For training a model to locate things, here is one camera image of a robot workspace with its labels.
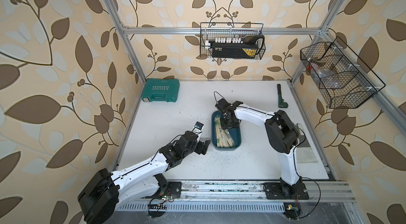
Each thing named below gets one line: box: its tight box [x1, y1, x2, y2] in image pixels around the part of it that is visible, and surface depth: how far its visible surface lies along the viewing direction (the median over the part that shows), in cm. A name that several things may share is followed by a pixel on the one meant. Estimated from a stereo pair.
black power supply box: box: [211, 42, 259, 59], surface depth 86 cm
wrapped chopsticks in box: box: [214, 116, 236, 148], surface depth 91 cm
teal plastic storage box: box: [211, 110, 242, 151], surface depth 92 cm
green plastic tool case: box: [141, 77, 180, 103], surface depth 112 cm
